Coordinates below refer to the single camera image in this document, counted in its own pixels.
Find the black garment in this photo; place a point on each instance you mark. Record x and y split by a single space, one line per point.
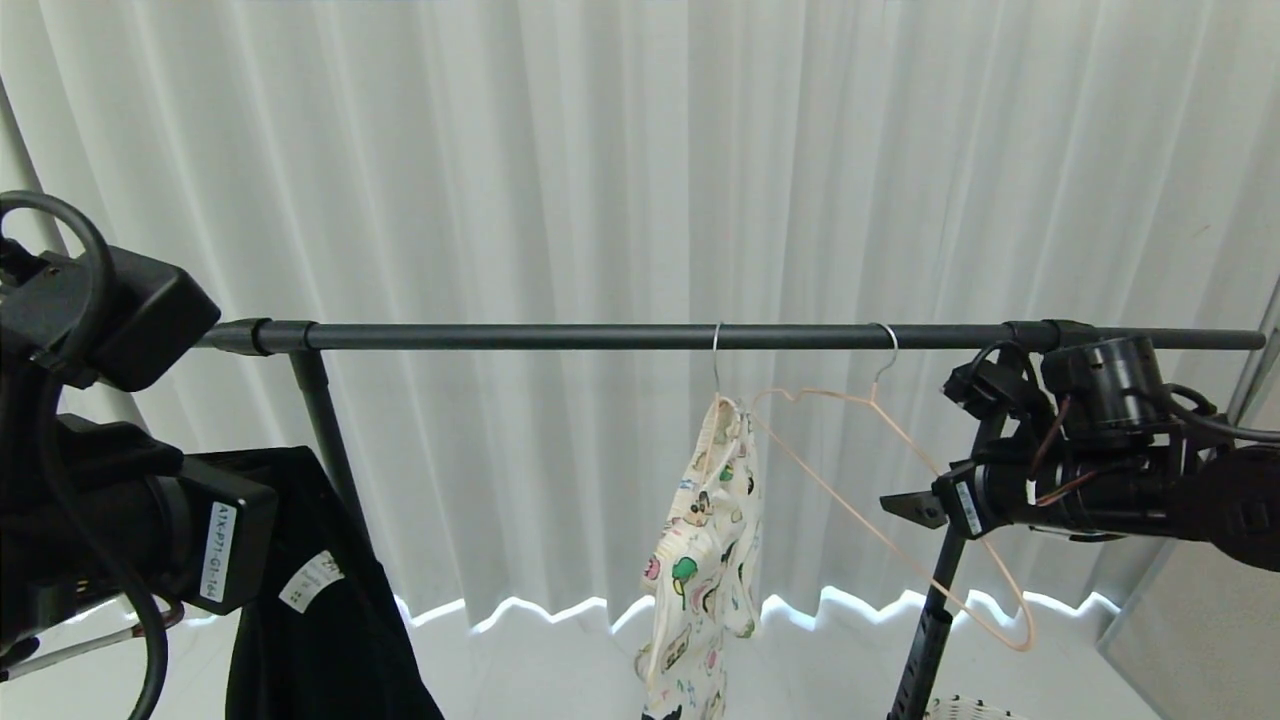
330 650

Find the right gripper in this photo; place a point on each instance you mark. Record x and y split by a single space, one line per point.
1010 495

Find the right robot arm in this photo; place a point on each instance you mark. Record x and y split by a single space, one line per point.
1100 380

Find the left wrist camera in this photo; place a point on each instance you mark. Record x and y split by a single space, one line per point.
130 310

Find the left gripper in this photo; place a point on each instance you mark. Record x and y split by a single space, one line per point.
100 520

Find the black clothes rack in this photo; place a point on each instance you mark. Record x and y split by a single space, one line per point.
500 336

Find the white curtain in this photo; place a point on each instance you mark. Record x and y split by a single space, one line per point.
600 150

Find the white laundry basket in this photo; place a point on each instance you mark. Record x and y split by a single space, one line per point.
970 710

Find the cream printed garment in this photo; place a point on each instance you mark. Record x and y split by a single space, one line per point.
710 560

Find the pink clothes hanger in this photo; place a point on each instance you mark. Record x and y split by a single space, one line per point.
850 498
716 360

